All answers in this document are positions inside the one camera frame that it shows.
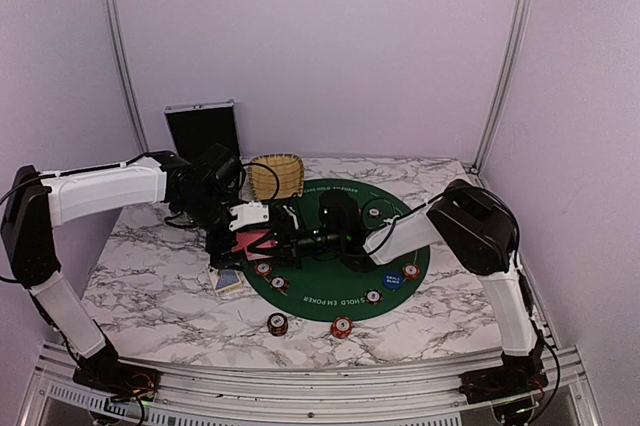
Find blue small blind button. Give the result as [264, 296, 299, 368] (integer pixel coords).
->
[382, 272, 405, 291]

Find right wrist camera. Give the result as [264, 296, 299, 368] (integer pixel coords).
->
[318, 189, 362, 253]

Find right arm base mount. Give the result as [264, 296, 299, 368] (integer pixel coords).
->
[458, 361, 549, 404]

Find playing card box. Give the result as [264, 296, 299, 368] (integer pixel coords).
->
[207, 267, 244, 296]

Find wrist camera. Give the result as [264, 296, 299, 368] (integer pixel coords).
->
[318, 189, 362, 253]
[229, 201, 270, 231]

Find right aluminium frame post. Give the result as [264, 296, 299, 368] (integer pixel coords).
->
[469, 0, 532, 175]

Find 5 chip stack mat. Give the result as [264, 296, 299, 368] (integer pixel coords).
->
[402, 263, 421, 280]

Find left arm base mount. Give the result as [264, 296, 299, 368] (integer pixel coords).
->
[73, 358, 160, 402]

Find aluminium poker case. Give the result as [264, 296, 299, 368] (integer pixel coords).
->
[164, 99, 241, 160]

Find round green poker mat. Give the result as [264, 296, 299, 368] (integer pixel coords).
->
[244, 179, 430, 323]

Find red tan 5 chip stack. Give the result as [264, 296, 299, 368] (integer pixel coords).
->
[330, 316, 353, 339]

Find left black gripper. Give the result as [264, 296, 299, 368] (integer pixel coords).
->
[177, 190, 250, 272]

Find woven bamboo basket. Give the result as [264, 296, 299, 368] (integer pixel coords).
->
[249, 153, 304, 202]

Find aluminium frame post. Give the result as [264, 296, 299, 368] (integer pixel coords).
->
[103, 0, 150, 153]
[469, 0, 532, 175]

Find left aluminium frame post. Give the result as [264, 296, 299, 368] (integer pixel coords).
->
[103, 0, 150, 153]

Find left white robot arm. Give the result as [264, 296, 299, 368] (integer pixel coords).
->
[1, 146, 245, 391]

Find aluminium front rail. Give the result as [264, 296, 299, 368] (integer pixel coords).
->
[17, 344, 603, 425]

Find red playing card deck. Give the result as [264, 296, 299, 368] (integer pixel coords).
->
[232, 230, 273, 260]

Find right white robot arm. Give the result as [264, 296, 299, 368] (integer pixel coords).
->
[276, 180, 544, 394]

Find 100 chip stack bottom mat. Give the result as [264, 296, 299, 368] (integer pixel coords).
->
[364, 289, 383, 305]

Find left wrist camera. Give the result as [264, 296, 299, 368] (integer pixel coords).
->
[229, 201, 270, 231]

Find black red 100 chip stack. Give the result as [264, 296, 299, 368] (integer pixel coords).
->
[267, 312, 289, 337]

